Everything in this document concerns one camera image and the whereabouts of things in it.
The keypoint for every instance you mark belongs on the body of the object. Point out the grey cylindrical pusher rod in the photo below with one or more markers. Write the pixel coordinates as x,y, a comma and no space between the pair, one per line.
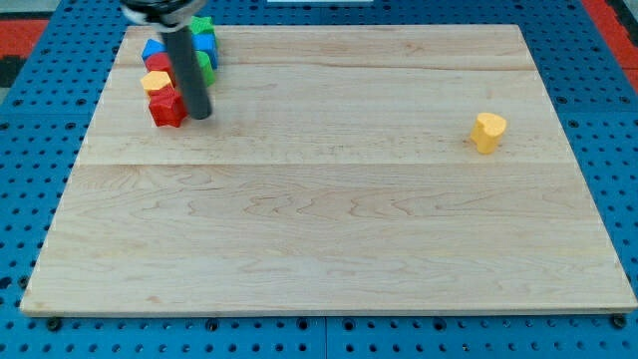
188,75

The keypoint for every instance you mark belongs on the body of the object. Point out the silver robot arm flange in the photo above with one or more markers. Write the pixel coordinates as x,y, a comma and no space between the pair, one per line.
163,13

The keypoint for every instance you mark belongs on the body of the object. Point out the yellow hexagon block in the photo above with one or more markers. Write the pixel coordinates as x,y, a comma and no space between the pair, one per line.
154,81

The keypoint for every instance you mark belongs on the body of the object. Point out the red star block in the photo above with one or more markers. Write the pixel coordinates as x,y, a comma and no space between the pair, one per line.
167,107

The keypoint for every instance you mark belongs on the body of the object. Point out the blue triangle block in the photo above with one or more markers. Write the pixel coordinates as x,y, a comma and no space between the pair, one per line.
151,47

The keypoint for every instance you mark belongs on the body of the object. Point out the wooden board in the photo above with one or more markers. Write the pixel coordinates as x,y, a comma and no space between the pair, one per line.
336,176

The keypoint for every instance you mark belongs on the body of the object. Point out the green star block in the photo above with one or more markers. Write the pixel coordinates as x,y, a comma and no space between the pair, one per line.
201,25

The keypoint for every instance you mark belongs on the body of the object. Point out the green half-round block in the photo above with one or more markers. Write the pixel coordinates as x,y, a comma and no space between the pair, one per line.
205,67

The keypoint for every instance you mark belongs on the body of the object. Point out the blue cube block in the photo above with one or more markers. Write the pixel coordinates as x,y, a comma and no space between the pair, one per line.
206,43

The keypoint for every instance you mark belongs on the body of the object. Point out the red round block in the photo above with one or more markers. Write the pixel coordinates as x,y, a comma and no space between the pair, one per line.
160,61

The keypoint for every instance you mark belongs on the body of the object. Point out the yellow heart block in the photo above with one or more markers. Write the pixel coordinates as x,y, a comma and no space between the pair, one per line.
487,132

